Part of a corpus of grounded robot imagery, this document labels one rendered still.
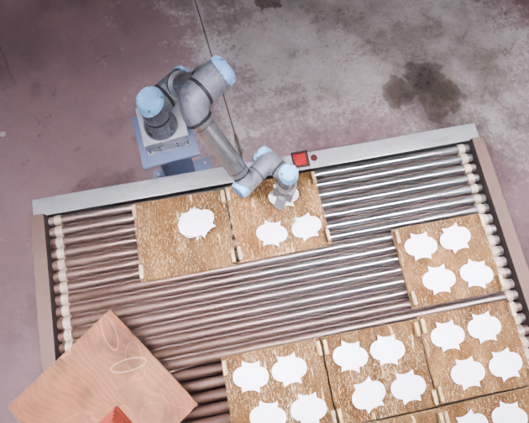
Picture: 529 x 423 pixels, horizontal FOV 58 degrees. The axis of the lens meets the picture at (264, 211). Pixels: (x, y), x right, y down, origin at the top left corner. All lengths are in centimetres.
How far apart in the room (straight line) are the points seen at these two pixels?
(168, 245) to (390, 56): 227
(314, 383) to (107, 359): 82
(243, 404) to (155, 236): 78
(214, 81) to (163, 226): 74
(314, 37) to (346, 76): 38
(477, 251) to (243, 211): 104
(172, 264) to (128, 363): 43
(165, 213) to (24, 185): 150
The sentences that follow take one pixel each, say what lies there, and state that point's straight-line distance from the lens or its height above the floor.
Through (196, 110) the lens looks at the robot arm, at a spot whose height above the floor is 150.
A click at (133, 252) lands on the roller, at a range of 215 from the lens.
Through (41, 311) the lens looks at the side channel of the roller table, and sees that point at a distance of 220.
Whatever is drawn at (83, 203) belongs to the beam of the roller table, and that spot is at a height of 92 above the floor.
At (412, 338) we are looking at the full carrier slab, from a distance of 215.
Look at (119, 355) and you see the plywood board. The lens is 200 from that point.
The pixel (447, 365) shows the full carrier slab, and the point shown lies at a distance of 220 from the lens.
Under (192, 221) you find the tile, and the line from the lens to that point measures 204.
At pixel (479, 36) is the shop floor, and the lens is 402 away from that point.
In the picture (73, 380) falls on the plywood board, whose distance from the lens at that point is 205.
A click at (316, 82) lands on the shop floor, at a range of 348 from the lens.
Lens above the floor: 297
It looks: 75 degrees down
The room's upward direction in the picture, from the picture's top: 7 degrees clockwise
